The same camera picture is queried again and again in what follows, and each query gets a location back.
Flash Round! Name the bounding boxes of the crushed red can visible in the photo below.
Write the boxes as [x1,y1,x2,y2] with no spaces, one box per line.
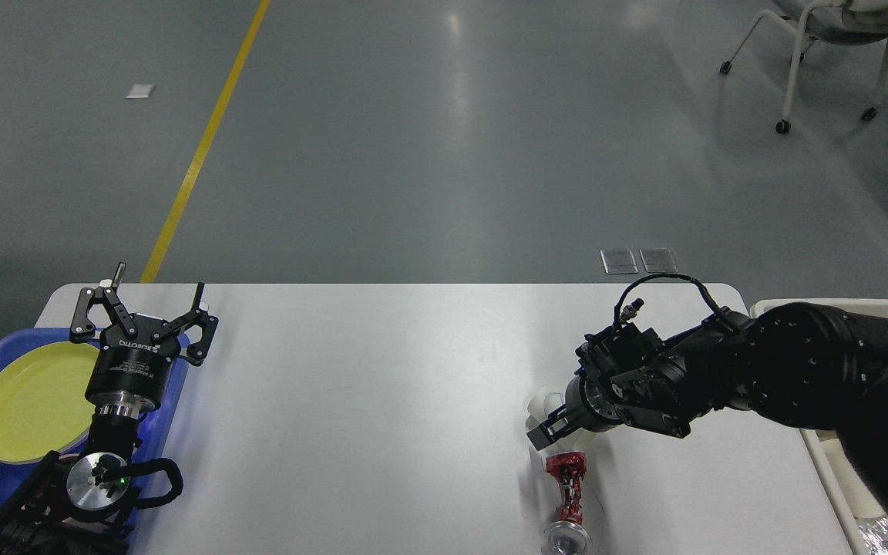
[545,450,591,554]

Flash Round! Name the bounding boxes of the left floor socket plate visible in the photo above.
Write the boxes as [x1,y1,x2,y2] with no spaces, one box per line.
[600,248,639,275]

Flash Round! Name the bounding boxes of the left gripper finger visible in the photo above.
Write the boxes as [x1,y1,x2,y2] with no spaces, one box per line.
[153,283,220,367]
[69,263,139,343]

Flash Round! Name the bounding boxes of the white office chair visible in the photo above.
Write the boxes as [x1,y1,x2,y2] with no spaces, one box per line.
[719,1,888,136]

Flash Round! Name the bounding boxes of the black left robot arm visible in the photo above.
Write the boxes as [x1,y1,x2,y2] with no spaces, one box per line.
[0,263,218,554]

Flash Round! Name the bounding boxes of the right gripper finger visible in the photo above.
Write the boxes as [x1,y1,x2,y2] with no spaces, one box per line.
[527,409,580,451]

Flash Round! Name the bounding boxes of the yellow plastic plate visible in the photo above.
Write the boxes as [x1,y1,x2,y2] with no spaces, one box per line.
[0,343,99,465]

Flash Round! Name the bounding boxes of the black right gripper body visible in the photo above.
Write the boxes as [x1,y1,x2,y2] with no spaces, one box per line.
[564,375,626,433]

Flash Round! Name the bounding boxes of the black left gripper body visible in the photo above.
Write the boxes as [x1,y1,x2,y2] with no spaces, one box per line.
[85,320,182,413]

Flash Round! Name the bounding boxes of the white paper cup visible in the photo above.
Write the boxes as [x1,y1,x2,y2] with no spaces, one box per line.
[526,388,597,456]

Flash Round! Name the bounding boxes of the large foil tray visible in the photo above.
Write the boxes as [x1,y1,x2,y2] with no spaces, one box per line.
[854,516,888,554]

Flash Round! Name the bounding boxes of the beige plastic bin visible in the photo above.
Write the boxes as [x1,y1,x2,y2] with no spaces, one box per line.
[749,298,888,554]

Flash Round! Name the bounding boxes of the floor socket plate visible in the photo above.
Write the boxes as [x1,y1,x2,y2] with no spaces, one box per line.
[600,248,639,275]
[639,248,678,274]

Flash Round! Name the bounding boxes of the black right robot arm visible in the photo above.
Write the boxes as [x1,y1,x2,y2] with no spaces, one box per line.
[527,273,888,513]

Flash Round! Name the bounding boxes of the right floor socket plate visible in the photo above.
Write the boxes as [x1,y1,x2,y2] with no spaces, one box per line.
[639,248,678,274]

